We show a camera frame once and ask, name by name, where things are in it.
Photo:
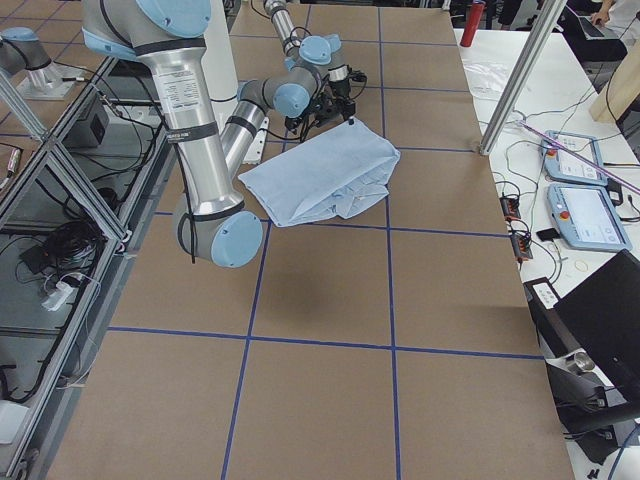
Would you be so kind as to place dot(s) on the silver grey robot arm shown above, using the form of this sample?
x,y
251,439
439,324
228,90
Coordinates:
x,y
168,37
317,84

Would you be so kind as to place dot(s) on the aluminium frame post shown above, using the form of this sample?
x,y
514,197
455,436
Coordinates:
x,y
532,49

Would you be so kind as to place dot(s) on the red water bottle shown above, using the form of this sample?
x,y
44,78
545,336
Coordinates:
x,y
473,21

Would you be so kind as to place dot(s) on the light blue button-up shirt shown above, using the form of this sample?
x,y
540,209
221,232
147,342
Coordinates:
x,y
340,172

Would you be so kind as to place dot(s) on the clear plastic bag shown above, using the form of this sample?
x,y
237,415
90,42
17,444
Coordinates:
x,y
486,80

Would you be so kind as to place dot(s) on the upper blue teach pendant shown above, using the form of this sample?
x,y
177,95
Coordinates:
x,y
574,164

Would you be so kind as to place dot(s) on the black laptop computer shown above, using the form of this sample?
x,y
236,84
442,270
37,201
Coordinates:
x,y
600,316

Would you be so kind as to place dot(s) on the blue teach pendant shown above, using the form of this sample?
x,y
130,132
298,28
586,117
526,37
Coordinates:
x,y
574,164
586,219

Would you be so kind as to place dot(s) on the white power strip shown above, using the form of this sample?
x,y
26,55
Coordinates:
x,y
63,290

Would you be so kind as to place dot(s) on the lower blue teach pendant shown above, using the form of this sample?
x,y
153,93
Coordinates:
x,y
586,219

